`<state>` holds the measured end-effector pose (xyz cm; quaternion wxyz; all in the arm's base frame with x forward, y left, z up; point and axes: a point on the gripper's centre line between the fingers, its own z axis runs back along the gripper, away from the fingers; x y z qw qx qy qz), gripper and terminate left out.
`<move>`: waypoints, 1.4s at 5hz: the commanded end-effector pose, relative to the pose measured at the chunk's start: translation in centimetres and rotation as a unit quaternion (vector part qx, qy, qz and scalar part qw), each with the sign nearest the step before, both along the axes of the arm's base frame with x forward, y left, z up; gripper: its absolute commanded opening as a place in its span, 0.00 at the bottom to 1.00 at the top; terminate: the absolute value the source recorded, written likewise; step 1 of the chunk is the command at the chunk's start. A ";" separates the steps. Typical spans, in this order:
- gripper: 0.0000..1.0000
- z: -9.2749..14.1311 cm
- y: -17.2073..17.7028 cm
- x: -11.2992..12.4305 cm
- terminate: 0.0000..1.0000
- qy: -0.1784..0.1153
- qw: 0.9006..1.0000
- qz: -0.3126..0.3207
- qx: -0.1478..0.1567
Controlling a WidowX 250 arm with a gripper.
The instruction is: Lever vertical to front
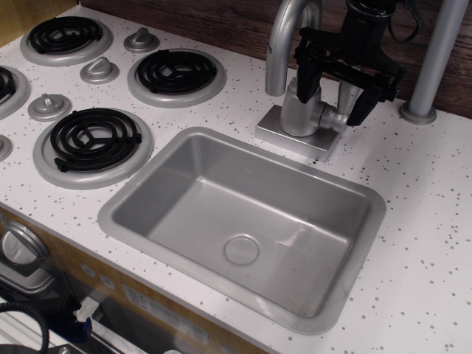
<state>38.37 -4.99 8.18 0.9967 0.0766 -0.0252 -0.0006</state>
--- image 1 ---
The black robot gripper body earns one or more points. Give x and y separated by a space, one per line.
354 54

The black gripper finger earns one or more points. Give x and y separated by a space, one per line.
309 74
364 105

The silver faucet lever handle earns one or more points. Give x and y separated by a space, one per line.
341 107

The grey support pole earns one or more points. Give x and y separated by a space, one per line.
420 110

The silver curved faucet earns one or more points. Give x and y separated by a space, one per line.
312 129

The back right stove burner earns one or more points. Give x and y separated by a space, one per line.
176 78

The silver knob back right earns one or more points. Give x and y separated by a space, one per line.
141 41

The silver knob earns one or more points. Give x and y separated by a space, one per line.
49 107
141 41
100 71

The grey plastic sink basin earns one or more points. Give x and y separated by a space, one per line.
284 239

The silver knob middle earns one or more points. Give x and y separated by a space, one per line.
100 71

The front right stove burner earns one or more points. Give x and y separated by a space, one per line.
92 148

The back left stove burner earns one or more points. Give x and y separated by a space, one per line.
66 41

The silver knob front left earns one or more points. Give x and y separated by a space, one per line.
49 107

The left edge stove burner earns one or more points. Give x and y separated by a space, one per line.
15 90

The silver knob left edge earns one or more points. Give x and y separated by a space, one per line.
6 147

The silver round oven dial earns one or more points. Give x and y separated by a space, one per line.
21 249

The silver oven door handle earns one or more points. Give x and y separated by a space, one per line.
38 283

